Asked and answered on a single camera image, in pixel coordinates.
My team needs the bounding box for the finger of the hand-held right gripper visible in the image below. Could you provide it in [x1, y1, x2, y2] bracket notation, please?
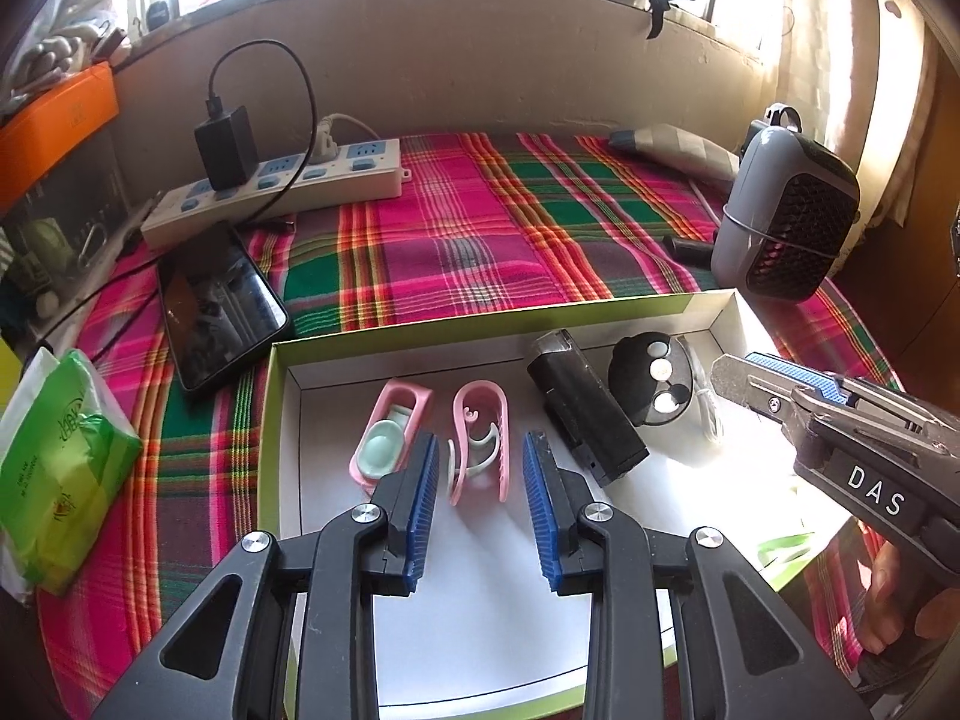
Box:
[746, 350, 931, 436]
[709, 355, 826, 437]

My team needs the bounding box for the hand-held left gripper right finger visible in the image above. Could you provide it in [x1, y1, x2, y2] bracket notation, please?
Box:
[523, 431, 875, 720]

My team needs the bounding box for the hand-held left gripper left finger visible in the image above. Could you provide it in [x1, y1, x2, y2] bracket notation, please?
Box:
[90, 431, 441, 720]

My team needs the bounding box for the white usb cable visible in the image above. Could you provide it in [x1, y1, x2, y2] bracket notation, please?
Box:
[686, 337, 728, 455]

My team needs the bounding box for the pink plastic clip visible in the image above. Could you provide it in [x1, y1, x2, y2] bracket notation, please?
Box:
[448, 382, 512, 505]

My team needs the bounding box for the black rectangular device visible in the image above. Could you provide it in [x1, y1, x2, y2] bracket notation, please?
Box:
[525, 328, 650, 487]

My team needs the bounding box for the green white cardboard box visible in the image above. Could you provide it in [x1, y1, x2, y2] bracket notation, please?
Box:
[255, 287, 860, 713]

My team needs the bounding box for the pink clip with mint pad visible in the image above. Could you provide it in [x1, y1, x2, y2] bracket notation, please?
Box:
[350, 381, 434, 497]

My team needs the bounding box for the person's right hand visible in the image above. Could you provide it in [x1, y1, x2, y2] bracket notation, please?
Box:
[857, 540, 960, 653]

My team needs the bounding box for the black round disc with white dots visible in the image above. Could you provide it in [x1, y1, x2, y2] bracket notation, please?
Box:
[606, 331, 695, 428]

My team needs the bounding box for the grey portable fan heater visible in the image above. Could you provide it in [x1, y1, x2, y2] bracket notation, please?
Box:
[664, 101, 860, 306]

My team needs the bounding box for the black smartphone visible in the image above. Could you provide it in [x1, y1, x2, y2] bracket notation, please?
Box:
[155, 221, 292, 398]

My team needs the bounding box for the plaid tablecloth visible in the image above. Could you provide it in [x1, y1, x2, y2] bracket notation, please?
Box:
[34, 131, 912, 691]

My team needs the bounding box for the heart print curtain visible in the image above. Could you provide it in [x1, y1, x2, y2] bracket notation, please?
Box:
[750, 0, 931, 226]

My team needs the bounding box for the white power strip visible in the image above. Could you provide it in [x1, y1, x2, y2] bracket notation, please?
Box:
[141, 136, 412, 248]

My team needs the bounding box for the green tissue pack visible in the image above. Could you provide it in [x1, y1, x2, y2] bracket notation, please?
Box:
[0, 349, 143, 601]

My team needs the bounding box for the white plug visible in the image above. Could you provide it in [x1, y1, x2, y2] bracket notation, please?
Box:
[315, 112, 391, 162]

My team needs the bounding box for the black charger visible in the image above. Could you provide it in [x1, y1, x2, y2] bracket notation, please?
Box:
[193, 106, 260, 192]

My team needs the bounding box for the orange box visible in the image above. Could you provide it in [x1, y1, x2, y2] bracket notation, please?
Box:
[0, 64, 121, 203]

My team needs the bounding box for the white plastic bag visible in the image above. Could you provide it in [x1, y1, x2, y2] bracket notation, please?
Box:
[0, 0, 132, 102]

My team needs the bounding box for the black strap on sill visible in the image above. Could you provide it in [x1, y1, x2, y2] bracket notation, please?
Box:
[643, 0, 697, 40]

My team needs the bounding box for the black charger cable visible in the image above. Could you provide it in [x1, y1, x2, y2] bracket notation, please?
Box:
[206, 41, 316, 230]

